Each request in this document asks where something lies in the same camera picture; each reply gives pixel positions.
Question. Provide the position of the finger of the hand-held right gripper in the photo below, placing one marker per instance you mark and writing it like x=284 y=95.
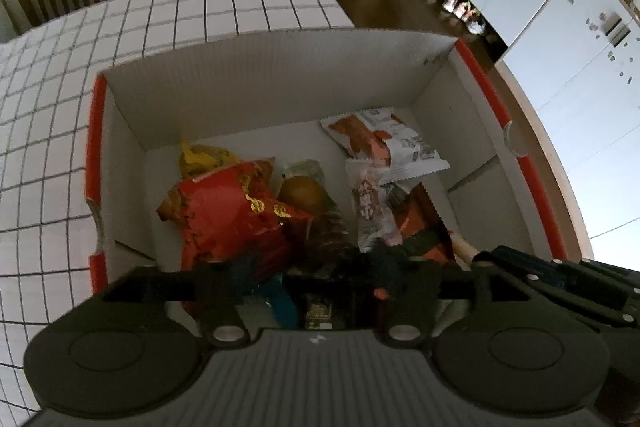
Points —
x=535 y=269

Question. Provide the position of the yellow candy packet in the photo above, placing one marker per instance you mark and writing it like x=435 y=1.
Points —
x=205 y=159

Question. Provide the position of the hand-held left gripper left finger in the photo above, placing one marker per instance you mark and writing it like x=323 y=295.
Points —
x=245 y=274

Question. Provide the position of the white pink sausage packet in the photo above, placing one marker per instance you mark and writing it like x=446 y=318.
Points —
x=367 y=202

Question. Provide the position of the red cardboard box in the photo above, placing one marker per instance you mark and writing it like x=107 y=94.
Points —
x=250 y=82

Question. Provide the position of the red gold-print snack bag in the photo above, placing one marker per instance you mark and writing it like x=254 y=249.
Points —
x=225 y=217

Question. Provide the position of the beige sausage stick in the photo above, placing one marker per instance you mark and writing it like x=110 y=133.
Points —
x=465 y=249

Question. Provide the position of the brown orange chip bag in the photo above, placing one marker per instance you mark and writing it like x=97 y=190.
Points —
x=415 y=222

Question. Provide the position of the white and red snack packet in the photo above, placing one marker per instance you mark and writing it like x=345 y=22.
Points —
x=365 y=137

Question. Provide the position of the white checkered tablecloth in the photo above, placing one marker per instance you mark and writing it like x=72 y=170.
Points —
x=50 y=107

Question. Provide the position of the blue snack packet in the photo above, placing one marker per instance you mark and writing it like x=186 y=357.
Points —
x=282 y=304

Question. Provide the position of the round pastry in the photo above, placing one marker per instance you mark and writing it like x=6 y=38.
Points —
x=302 y=194

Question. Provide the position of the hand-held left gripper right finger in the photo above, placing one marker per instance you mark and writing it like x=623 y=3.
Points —
x=390 y=272

